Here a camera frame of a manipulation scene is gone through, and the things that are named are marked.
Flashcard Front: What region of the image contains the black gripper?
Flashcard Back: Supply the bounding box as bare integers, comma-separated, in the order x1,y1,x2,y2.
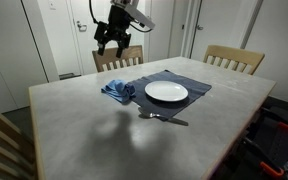
93,3,133,59

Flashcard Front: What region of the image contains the blue cloth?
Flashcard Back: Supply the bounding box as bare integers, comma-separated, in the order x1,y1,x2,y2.
100,78,137,104

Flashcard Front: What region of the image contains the white round plate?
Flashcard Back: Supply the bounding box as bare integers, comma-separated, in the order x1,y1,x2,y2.
144,80,189,103

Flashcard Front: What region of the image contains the light wooden slat-back chair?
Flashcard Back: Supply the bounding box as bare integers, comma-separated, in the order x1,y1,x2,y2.
91,44,144,73
0,101,38,180
202,44,266,76

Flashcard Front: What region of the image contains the metal spoon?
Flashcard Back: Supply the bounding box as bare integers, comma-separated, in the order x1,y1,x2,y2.
137,106,190,127

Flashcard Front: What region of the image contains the dark blue placemat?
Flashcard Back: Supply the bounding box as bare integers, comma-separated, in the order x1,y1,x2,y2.
127,69,213,122

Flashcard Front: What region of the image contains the black clamp orange-red grip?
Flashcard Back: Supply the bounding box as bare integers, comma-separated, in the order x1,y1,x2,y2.
263,106,288,134
243,136,286,179

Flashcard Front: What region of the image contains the thin black cable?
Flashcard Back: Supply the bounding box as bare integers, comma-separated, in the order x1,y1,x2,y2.
129,20,153,34

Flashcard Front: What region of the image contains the silver lever door handle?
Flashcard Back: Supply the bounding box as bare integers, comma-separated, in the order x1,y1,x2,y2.
75,20,88,33

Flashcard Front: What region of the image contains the thick black cable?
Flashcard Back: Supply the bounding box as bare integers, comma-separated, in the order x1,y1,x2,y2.
89,0,100,25

